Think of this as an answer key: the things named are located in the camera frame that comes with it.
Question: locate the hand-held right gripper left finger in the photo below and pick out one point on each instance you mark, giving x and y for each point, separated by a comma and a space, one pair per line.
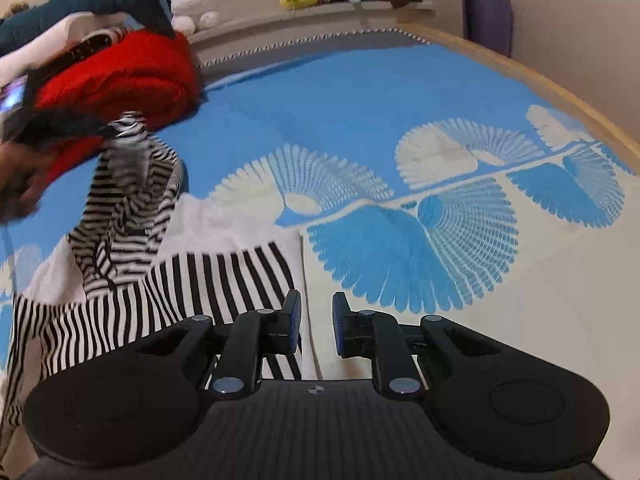
292, 322

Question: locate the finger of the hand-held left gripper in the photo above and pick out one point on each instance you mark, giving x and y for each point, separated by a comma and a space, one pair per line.
80, 126

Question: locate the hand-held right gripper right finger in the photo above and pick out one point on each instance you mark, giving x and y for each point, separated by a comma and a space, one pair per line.
340, 327

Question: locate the black white striped shirt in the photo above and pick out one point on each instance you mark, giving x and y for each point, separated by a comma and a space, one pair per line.
150, 280

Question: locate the person's left hand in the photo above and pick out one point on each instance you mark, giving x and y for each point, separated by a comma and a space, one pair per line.
20, 180

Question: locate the red fluffy blanket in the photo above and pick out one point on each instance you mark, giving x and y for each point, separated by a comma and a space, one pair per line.
125, 80

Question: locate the dark blue shark plush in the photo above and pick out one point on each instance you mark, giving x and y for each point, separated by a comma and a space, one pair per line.
75, 5

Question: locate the white plush toy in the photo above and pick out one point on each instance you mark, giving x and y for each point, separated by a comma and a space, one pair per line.
195, 7

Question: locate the blue white printed blanket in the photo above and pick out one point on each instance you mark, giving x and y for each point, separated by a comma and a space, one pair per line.
360, 110

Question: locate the grey bed sheet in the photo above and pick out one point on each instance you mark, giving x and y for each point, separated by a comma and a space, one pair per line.
310, 50

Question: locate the purple board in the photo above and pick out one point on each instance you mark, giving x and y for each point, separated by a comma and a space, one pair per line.
487, 22

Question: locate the wooden bed frame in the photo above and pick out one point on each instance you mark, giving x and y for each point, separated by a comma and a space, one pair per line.
550, 80

